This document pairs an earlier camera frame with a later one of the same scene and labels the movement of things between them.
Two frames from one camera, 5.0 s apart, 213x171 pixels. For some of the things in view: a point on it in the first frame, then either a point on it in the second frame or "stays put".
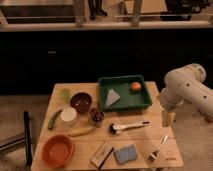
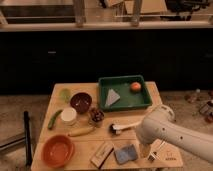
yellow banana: (81, 131) stays put
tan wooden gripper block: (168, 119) to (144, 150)
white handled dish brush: (116, 129) stays put
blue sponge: (125, 154) stays put
